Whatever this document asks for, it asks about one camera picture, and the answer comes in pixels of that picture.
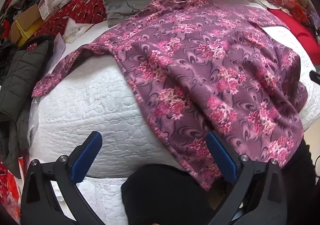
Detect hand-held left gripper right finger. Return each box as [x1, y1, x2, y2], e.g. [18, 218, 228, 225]
[206, 131, 288, 225]

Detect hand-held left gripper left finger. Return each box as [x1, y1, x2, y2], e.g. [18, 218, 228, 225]
[20, 131, 103, 225]

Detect purple floral fleece garment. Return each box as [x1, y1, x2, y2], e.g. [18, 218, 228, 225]
[32, 0, 308, 192]

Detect white quilted bed cover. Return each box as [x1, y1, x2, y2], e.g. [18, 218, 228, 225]
[28, 0, 319, 225]

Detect plain red cloth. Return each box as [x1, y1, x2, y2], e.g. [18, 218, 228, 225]
[267, 8, 320, 61]

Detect person's black trousers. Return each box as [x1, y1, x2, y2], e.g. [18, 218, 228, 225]
[121, 138, 319, 225]

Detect red shopping bag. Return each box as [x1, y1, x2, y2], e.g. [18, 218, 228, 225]
[0, 156, 25, 223]

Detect dark green puffer jacket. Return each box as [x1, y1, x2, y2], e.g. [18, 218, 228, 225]
[0, 35, 55, 173]

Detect clear plastic sheet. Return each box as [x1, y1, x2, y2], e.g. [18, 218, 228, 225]
[54, 33, 67, 58]

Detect clear plastic packet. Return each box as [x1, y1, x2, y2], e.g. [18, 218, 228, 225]
[62, 17, 94, 43]

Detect yellow box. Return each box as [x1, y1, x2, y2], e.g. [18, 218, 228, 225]
[15, 19, 44, 41]

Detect brown cardboard box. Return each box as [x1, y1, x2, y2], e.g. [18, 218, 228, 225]
[10, 4, 44, 46]

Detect white labelled packet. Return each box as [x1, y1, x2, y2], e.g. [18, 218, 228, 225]
[39, 0, 53, 19]

